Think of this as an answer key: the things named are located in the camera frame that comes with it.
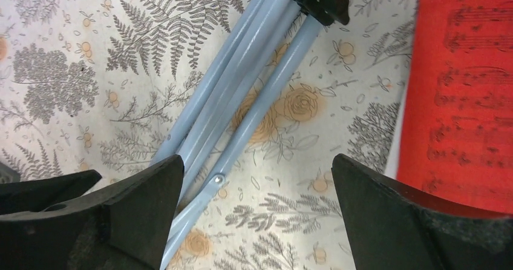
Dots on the white sheet music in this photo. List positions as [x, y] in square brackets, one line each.
[393, 159]

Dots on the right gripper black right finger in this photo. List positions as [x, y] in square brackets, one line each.
[391, 225]

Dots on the light blue music stand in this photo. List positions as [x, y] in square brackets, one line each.
[224, 86]

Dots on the red sheet music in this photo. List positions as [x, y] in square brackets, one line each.
[456, 140]

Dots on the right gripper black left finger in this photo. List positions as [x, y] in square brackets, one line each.
[124, 225]

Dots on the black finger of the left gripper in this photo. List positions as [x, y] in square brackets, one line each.
[37, 195]

